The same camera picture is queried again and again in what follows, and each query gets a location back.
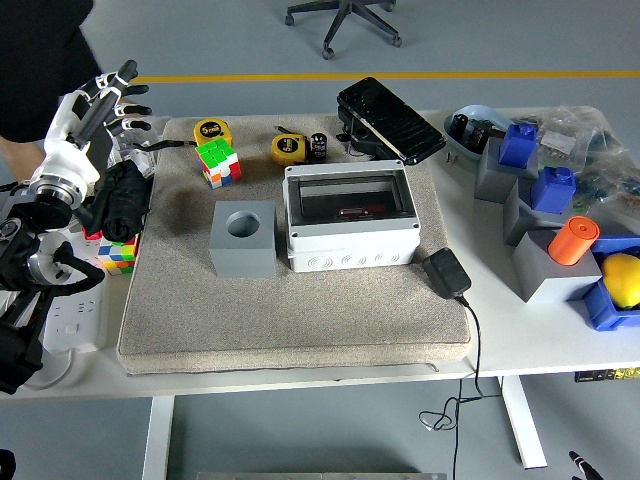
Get black cloth bundle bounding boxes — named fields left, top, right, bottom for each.
left=92, top=159, right=151, bottom=242

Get white junction box clear lid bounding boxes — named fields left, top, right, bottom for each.
left=282, top=158, right=422, bottom=274

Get clear bags with small parts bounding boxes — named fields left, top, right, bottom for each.
left=107, top=117, right=171, bottom=176

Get grey block with round hole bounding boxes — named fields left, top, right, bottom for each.
left=208, top=200, right=279, bottom=280

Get person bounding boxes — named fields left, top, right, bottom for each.
left=0, top=0, right=109, bottom=186

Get black flat case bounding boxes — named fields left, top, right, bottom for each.
left=335, top=75, right=448, bottom=166

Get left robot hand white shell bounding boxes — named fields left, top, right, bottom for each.
left=30, top=59, right=154, bottom=199

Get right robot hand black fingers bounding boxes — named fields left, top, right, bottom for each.
left=568, top=449, right=601, bottom=480

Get blue bottle-shaped block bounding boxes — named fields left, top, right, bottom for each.
left=498, top=122, right=539, bottom=169
left=529, top=165, right=576, bottom=213

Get black adapter cord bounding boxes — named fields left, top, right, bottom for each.
left=418, top=294, right=501, bottom=480

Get pale blue bowl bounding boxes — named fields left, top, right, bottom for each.
left=443, top=103, right=516, bottom=164

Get white table leg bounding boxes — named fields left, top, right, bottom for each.
left=499, top=374, right=547, bottom=470
left=142, top=397, right=176, bottom=480

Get white power strip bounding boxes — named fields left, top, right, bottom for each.
left=42, top=227, right=109, bottom=357

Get yellow tape measure black strap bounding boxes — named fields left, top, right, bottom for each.
left=134, top=118, right=233, bottom=151

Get black office chair base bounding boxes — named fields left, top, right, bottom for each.
left=284, top=0, right=404, bottom=61

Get grey-brown mat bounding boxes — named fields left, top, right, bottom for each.
left=116, top=114, right=474, bottom=377

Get clear bag with components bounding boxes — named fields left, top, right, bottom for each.
left=572, top=147, right=640, bottom=237
left=509, top=104, right=626, bottom=169

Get black table control panel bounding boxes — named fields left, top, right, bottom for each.
left=573, top=367, right=640, bottom=384

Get yellow lemon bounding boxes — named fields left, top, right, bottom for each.
left=599, top=252, right=640, bottom=309

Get blue plastic bin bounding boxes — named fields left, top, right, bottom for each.
left=582, top=235, right=640, bottom=332

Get grey holder block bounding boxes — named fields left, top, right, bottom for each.
left=473, top=137, right=540, bottom=204
left=510, top=229, right=604, bottom=304
left=502, top=177, right=576, bottom=246

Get black power adapter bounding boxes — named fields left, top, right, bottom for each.
left=421, top=247, right=472, bottom=300

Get colourful puzzle cube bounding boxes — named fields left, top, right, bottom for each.
left=96, top=232, right=140, bottom=276
left=193, top=138, right=242, bottom=191

